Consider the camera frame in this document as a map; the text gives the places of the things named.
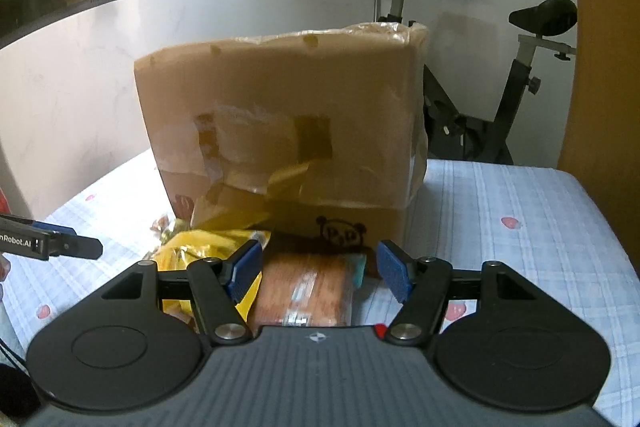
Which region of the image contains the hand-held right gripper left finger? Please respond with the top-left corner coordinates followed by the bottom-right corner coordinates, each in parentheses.
top-left (100, 239), bottom-right (263, 347)

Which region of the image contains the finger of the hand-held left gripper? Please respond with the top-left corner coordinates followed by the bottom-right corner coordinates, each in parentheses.
top-left (47, 231), bottom-right (104, 259)
top-left (0, 216), bottom-right (78, 237)

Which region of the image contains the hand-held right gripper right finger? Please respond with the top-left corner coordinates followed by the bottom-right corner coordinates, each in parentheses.
top-left (376, 239), bottom-right (546, 348)

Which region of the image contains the yellow snack bag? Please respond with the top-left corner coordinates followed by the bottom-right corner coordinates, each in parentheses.
top-left (150, 229), bottom-right (272, 324)

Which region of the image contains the orange snack packet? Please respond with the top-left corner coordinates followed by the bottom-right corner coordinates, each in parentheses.
top-left (247, 252), bottom-right (369, 331)

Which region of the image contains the brown cardboard box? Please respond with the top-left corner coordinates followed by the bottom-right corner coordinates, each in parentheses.
top-left (134, 21), bottom-right (430, 259)

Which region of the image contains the olive green snack packet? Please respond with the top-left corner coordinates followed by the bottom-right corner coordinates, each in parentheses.
top-left (150, 216), bottom-right (177, 254)

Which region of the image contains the black exercise bike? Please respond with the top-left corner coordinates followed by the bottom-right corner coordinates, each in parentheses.
top-left (350, 0), bottom-right (579, 166)

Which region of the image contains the wooden door panel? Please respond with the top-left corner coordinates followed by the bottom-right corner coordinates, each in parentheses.
top-left (555, 0), bottom-right (640, 273)

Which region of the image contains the black cable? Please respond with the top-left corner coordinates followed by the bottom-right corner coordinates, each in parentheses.
top-left (0, 336), bottom-right (29, 374)

